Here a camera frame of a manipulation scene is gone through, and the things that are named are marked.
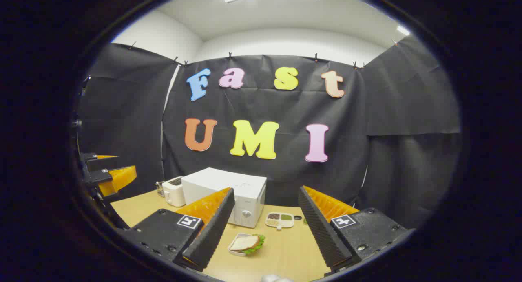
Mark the white microwave oven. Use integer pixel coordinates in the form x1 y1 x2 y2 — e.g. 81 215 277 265
181 167 268 229

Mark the white rectangular tray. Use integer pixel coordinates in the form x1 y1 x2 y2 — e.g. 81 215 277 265
227 232 255 257

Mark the sandwich with lettuce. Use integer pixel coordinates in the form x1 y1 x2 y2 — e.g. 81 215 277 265
230 234 265 255

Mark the cream toaster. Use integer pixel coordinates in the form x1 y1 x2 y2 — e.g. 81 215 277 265
162 176 186 207

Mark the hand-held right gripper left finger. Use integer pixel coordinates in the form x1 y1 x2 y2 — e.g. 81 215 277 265
122 187 236 272

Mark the white sectioned dish of beans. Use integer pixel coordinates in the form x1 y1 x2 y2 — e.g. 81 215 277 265
265 212 295 230

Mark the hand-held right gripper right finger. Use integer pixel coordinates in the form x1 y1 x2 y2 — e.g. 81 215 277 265
298 185 412 274

